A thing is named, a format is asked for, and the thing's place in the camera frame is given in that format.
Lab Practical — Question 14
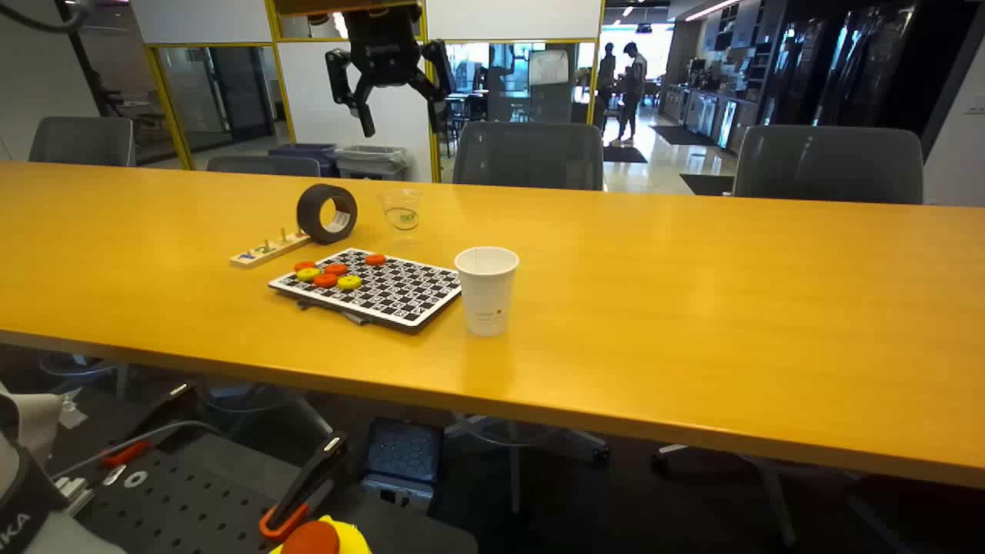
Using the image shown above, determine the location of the white padded cover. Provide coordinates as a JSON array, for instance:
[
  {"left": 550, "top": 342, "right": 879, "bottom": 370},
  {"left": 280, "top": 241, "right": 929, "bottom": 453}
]
[{"left": 0, "top": 381, "right": 68, "bottom": 464}]

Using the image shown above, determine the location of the black slanted pole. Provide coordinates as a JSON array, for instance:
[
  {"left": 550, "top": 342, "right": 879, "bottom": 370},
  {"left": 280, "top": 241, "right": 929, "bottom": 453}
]
[{"left": 55, "top": 0, "right": 121, "bottom": 116}]

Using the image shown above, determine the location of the black white marker board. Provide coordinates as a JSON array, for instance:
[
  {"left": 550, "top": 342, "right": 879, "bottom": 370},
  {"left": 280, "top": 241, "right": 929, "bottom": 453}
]
[{"left": 267, "top": 247, "right": 466, "bottom": 333}]

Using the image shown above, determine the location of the wooden number puzzle board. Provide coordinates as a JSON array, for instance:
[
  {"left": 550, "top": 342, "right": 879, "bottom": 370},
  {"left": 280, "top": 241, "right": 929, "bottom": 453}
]
[{"left": 227, "top": 228, "right": 314, "bottom": 271}]

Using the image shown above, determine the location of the white paper cup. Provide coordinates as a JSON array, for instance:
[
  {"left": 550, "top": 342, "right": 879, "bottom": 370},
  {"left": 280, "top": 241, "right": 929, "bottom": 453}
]
[{"left": 453, "top": 243, "right": 523, "bottom": 342}]

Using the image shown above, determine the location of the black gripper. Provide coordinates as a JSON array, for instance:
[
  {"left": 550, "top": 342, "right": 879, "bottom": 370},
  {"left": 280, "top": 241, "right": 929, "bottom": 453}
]
[{"left": 324, "top": 5, "right": 456, "bottom": 138}]

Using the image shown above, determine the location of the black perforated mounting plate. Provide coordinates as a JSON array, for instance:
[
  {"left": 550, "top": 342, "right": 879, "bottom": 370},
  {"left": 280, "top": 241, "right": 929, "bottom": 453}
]
[{"left": 72, "top": 427, "right": 363, "bottom": 554}]

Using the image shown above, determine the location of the black glass cabinet row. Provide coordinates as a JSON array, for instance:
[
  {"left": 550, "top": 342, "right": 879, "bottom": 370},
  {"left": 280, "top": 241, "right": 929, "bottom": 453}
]
[{"left": 655, "top": 0, "right": 981, "bottom": 156}]

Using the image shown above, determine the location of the dark floor mat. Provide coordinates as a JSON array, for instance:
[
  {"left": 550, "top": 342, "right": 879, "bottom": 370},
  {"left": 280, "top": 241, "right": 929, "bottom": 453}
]
[
  {"left": 653, "top": 123, "right": 713, "bottom": 146},
  {"left": 601, "top": 144, "right": 653, "bottom": 166},
  {"left": 679, "top": 173, "right": 738, "bottom": 199}
]

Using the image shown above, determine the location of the blue grey floor box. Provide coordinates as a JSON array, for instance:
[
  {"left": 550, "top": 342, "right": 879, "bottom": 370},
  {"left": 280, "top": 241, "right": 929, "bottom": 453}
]
[{"left": 362, "top": 416, "right": 446, "bottom": 507}]

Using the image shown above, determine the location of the person in dark clothes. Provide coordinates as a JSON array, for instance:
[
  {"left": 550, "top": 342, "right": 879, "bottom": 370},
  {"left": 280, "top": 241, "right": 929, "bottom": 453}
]
[{"left": 594, "top": 41, "right": 623, "bottom": 133}]

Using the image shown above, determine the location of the red handled tool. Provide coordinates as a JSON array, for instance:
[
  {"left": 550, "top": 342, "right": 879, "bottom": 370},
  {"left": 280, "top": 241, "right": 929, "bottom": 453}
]
[{"left": 97, "top": 436, "right": 156, "bottom": 475}]

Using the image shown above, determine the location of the dark grey swivel chair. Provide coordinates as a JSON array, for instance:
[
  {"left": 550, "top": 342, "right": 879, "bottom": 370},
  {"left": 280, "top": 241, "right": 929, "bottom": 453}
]
[
  {"left": 443, "top": 408, "right": 615, "bottom": 516},
  {"left": 649, "top": 439, "right": 813, "bottom": 551}
]

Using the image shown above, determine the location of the black tape roll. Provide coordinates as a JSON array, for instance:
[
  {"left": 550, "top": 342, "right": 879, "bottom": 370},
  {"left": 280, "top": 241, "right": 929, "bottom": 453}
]
[{"left": 292, "top": 182, "right": 362, "bottom": 247}]

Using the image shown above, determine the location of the dark grey labelled housing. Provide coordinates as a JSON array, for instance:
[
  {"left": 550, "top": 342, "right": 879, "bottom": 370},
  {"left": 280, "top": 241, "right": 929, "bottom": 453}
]
[{"left": 0, "top": 427, "right": 128, "bottom": 554}]

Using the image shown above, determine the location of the clear plastic cup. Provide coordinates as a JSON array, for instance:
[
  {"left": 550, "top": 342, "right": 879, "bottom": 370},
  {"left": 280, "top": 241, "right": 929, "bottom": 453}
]
[{"left": 383, "top": 187, "right": 421, "bottom": 233}]

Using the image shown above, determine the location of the yellow red emergency stop button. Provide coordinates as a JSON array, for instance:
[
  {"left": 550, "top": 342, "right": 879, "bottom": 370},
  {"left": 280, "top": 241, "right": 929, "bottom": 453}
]
[{"left": 270, "top": 511, "right": 377, "bottom": 554}]

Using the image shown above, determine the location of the person in grey shirt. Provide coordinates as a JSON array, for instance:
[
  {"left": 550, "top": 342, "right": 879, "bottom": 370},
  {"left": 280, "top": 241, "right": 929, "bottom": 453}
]
[{"left": 615, "top": 41, "right": 653, "bottom": 146}]

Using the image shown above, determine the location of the yellow framed partition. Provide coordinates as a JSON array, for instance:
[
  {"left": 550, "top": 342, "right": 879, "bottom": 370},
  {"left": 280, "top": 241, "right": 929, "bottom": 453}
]
[{"left": 130, "top": 0, "right": 609, "bottom": 183}]

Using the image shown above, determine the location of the black hanging arm cable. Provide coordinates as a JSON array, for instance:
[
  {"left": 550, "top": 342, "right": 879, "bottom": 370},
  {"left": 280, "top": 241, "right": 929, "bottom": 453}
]
[{"left": 0, "top": 0, "right": 92, "bottom": 32}]

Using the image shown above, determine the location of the orange black clamp tool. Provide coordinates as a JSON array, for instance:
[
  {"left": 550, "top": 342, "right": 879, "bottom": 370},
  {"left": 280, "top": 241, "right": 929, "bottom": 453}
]
[{"left": 255, "top": 432, "right": 350, "bottom": 543}]

